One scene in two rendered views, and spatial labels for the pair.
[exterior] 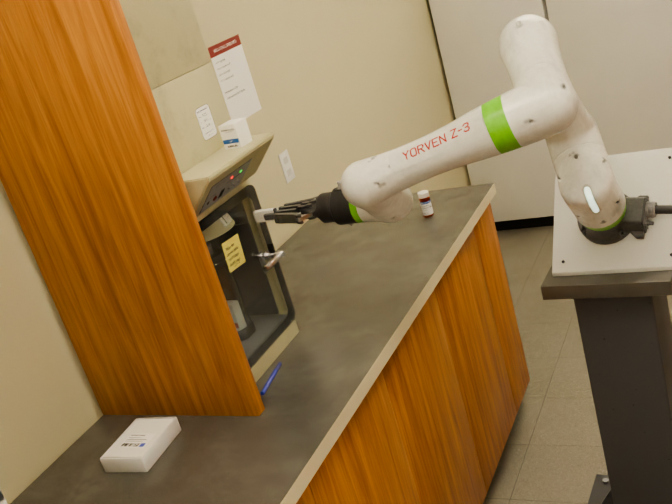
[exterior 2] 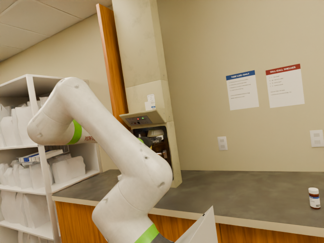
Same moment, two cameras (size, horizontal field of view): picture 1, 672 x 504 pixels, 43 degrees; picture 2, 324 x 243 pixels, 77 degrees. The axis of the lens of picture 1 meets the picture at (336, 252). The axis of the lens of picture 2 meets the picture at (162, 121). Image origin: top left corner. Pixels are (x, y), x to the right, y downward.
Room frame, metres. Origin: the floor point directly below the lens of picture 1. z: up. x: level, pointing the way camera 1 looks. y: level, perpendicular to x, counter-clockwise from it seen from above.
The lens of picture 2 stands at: (2.10, -1.26, 1.48)
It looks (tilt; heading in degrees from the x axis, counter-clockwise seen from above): 2 degrees down; 89
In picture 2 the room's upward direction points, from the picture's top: 8 degrees counter-clockwise
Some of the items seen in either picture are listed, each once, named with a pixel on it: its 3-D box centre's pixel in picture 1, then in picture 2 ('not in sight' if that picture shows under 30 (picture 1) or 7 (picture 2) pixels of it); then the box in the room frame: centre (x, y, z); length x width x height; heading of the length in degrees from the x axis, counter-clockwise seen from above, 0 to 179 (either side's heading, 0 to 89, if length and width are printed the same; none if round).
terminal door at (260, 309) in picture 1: (246, 277); (151, 154); (2.01, 0.23, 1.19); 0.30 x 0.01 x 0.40; 150
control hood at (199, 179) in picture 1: (229, 175); (142, 118); (1.99, 0.19, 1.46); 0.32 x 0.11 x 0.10; 150
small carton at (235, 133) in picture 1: (235, 133); (150, 105); (2.06, 0.15, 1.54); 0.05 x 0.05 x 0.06; 55
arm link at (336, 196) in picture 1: (345, 203); (141, 144); (1.98, -0.06, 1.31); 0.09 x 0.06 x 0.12; 150
